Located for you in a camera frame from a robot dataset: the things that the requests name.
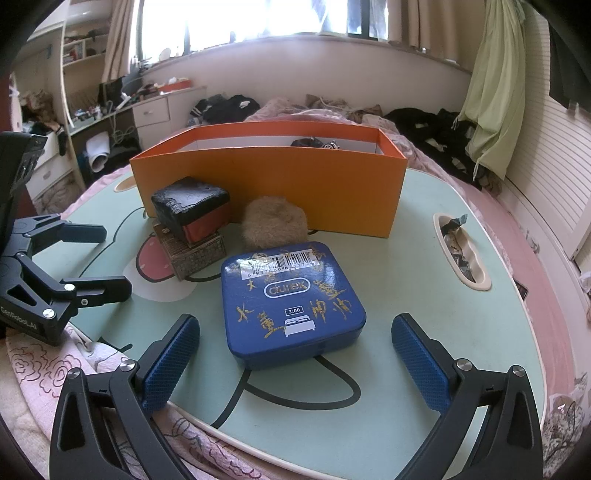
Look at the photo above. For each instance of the black and red box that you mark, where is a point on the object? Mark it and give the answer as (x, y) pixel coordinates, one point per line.
(189, 198)

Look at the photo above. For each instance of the dark small objects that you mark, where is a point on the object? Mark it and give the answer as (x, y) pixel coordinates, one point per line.
(307, 142)

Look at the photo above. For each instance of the blue square tin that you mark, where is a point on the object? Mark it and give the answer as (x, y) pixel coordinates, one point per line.
(286, 314)

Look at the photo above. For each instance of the white rolled paper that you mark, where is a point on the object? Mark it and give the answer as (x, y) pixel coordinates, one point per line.
(98, 154)

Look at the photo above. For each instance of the orange cardboard box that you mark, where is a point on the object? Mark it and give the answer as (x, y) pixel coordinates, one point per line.
(277, 184)

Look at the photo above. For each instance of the white slatted panel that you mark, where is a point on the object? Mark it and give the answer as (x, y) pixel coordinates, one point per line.
(554, 152)

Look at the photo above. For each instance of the dark hanging cloth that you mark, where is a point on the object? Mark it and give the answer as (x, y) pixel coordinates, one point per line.
(570, 64)

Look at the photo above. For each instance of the floral cat print fabric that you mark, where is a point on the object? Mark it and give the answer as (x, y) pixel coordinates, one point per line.
(563, 415)

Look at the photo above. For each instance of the white low drawer cabinet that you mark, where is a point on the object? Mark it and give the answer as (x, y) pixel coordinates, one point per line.
(46, 170)

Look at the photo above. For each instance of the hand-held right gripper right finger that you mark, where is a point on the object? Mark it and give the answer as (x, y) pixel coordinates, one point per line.
(420, 364)

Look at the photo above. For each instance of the beige curtain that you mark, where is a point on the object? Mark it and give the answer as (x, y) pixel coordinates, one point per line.
(117, 41)
(429, 27)

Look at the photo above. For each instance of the pink rumpled quilt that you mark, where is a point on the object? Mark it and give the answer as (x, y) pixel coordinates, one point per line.
(286, 110)

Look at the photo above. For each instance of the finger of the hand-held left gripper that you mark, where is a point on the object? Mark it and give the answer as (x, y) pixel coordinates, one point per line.
(97, 288)
(83, 234)

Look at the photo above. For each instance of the brown woven box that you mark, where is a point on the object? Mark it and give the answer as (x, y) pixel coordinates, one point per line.
(198, 256)

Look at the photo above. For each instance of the small orange box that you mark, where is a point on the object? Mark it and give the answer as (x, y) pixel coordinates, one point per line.
(175, 86)

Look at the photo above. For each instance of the window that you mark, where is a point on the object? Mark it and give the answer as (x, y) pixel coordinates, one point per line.
(254, 21)

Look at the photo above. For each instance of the pink floral quilt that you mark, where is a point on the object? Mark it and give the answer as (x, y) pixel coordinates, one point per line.
(27, 383)

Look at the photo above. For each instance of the black clothes pile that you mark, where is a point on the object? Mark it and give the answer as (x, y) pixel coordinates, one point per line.
(429, 134)
(226, 108)

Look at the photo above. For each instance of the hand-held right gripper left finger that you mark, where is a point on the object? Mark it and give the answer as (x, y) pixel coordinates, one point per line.
(171, 364)

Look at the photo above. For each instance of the white shelf unit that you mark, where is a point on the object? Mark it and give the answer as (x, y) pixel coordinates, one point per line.
(78, 60)

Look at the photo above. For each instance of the light green hanging cloth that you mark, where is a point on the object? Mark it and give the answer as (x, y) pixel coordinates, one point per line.
(494, 92)

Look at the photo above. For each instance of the brown fur ball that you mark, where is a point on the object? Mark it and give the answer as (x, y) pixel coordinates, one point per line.
(272, 219)

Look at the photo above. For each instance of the crumpled wrappers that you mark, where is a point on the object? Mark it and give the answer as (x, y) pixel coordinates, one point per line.
(459, 251)

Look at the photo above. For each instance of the white drawer desk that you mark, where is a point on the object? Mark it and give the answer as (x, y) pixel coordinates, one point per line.
(171, 108)

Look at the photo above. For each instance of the mint green cartoon desktop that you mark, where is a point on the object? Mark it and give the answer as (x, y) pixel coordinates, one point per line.
(415, 286)

